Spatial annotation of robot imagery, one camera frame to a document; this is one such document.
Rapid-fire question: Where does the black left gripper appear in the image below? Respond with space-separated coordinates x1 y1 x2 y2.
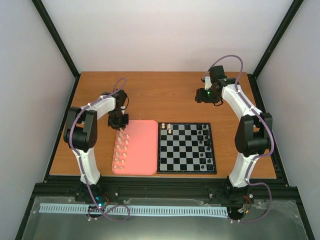
107 109 129 131

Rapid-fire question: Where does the pink plastic tray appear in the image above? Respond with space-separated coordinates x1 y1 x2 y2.
111 120 158 176

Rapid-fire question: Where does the black and grey chessboard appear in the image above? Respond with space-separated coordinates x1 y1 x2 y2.
157 122 217 175

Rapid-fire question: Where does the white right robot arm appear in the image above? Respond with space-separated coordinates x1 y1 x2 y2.
195 76 274 202

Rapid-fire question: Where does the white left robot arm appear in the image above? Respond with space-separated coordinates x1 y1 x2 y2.
63 90 129 202

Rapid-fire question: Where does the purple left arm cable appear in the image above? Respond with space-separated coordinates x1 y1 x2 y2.
69 77 131 223

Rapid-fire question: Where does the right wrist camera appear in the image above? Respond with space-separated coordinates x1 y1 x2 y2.
201 65 227 90

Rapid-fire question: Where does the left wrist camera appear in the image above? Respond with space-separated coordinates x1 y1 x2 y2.
114 89 129 110

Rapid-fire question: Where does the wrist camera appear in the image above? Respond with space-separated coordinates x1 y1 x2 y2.
114 89 129 110
201 65 227 90

